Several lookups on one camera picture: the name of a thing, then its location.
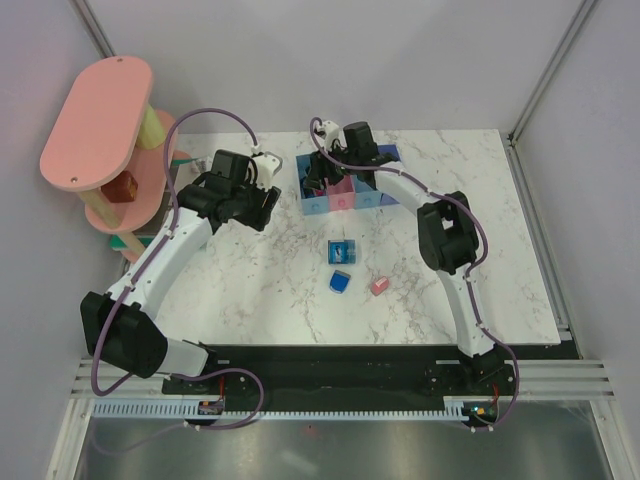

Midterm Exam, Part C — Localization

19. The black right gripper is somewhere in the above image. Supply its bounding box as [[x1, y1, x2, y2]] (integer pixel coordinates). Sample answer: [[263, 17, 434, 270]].
[[303, 139, 358, 192]]

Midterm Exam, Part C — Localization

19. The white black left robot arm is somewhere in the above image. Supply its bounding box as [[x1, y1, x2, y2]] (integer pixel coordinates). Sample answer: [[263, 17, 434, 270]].
[[80, 150, 282, 393]]

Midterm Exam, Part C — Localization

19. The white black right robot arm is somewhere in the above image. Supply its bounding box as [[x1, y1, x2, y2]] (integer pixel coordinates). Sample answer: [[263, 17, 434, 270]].
[[307, 117, 494, 394]]

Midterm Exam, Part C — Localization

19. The sky blue drawer bin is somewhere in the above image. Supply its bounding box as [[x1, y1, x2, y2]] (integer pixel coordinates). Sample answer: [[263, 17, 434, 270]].
[[351, 175, 382, 209]]

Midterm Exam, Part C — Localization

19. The pink drawer bin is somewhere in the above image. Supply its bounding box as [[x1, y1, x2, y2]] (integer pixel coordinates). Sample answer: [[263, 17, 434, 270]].
[[326, 176, 355, 212]]

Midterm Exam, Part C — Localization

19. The purple drawer bin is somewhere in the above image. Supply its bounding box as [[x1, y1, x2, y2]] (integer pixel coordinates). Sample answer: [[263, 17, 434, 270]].
[[375, 145, 405, 206]]

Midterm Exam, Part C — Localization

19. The light blue drawer bin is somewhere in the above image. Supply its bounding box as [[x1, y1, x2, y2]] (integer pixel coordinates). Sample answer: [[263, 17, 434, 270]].
[[296, 155, 329, 216]]

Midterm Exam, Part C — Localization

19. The stack of books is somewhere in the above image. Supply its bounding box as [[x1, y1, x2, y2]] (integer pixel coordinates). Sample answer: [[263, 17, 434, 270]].
[[134, 152, 207, 247]]

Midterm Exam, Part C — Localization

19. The blue round tape jar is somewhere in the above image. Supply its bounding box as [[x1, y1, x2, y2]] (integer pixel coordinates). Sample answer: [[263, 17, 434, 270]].
[[327, 239, 357, 265]]

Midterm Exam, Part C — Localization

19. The brown block on shelf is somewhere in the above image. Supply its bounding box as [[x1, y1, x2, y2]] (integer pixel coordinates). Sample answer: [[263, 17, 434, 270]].
[[101, 170, 138, 204]]

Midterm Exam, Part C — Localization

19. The blue pencil sharpener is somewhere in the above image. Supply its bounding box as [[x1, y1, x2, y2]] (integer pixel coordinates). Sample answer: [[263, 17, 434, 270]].
[[329, 270, 351, 294]]

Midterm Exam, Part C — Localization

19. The pink eraser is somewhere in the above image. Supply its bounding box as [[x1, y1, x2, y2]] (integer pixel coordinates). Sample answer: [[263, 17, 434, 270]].
[[370, 276, 390, 296]]

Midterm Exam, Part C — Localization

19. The pink tiered wooden shelf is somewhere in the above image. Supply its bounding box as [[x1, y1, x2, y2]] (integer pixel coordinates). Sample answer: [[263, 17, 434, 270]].
[[40, 56, 182, 262]]

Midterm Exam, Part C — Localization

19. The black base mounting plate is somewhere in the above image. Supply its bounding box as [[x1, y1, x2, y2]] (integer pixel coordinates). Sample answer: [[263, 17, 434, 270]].
[[162, 341, 578, 410]]

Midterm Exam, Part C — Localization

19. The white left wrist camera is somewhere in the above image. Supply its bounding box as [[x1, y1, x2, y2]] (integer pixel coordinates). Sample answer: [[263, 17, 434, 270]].
[[252, 151, 283, 191]]

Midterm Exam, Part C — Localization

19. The white slotted cable duct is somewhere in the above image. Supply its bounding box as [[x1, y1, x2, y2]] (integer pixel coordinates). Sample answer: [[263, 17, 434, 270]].
[[92, 397, 501, 420]]

